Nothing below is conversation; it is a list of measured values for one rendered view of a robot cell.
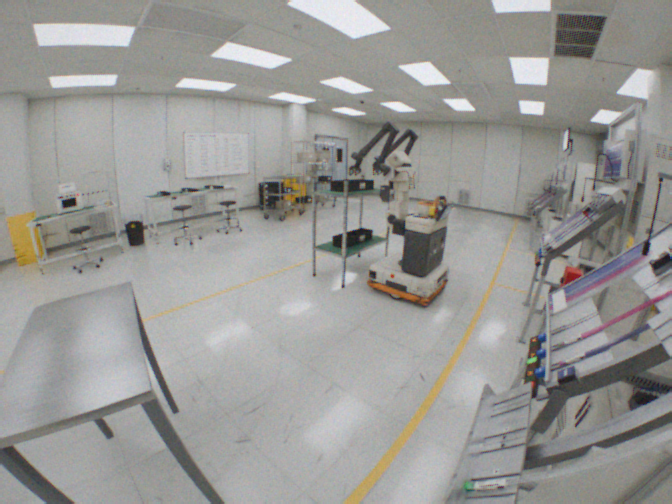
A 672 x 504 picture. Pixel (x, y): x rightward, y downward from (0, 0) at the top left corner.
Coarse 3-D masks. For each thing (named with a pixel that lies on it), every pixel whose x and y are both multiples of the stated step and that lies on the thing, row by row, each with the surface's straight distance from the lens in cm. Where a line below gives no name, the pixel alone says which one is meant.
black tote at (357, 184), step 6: (336, 180) 285; (342, 180) 293; (354, 180) 310; (360, 180) 320; (366, 180) 301; (372, 180) 311; (330, 186) 279; (336, 186) 274; (342, 186) 269; (348, 186) 275; (354, 186) 283; (360, 186) 292; (366, 186) 302; (372, 186) 312; (342, 192) 269
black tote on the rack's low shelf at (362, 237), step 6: (360, 228) 330; (342, 234) 302; (348, 234) 311; (354, 234) 321; (360, 234) 302; (366, 234) 313; (336, 240) 285; (342, 240) 280; (348, 240) 285; (354, 240) 294; (360, 240) 304; (366, 240) 315; (336, 246) 288; (348, 246) 288
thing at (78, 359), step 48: (48, 336) 108; (96, 336) 95; (144, 336) 136; (0, 384) 98; (48, 384) 85; (96, 384) 76; (144, 384) 69; (0, 432) 82; (48, 432) 76; (192, 480) 100
